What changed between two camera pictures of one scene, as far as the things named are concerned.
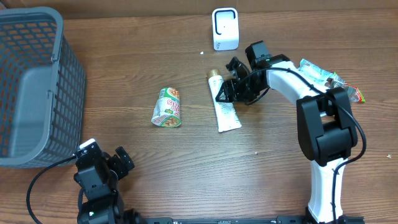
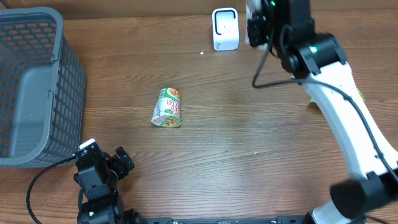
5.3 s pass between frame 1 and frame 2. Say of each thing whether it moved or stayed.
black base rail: stayed
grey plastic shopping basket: stayed
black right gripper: moved
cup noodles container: stayed
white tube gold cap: moved
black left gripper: stayed
